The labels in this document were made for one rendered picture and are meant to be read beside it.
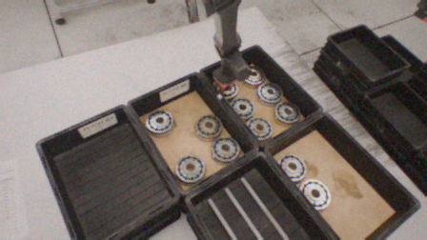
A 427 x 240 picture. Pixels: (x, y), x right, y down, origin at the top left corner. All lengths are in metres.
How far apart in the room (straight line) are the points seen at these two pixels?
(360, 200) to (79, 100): 1.18
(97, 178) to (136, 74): 0.58
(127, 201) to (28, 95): 0.73
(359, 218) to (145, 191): 0.70
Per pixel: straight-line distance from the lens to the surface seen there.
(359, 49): 2.16
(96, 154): 1.09
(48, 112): 1.41
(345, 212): 1.09
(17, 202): 1.26
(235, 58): 0.97
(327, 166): 1.12
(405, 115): 2.10
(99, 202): 1.02
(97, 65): 1.52
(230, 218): 0.97
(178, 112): 1.12
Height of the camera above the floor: 1.76
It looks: 57 degrees down
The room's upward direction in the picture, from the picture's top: 7 degrees clockwise
